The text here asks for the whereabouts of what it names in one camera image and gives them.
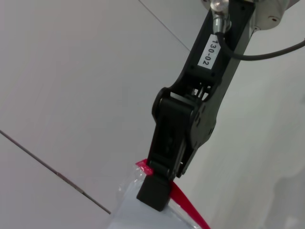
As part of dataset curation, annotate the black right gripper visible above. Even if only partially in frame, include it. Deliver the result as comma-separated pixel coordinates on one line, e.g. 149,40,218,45
136,0,257,212

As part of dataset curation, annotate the clear document bag red zip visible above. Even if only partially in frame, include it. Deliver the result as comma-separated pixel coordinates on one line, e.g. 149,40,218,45
108,159,212,229

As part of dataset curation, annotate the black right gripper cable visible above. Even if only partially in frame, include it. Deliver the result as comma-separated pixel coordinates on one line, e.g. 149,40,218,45
211,0,305,62

